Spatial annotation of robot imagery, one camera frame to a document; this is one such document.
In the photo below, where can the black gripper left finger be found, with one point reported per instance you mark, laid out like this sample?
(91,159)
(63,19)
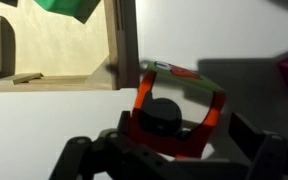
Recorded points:
(84,156)

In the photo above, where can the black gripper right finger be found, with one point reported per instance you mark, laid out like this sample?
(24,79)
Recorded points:
(270,153)

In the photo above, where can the multicolour house picture block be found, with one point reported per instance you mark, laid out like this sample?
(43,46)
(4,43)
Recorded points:
(184,80)

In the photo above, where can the light wooden tray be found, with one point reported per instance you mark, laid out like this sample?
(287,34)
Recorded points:
(67,50)

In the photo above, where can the green embossed block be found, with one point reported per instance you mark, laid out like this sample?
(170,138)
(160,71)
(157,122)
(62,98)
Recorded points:
(64,6)

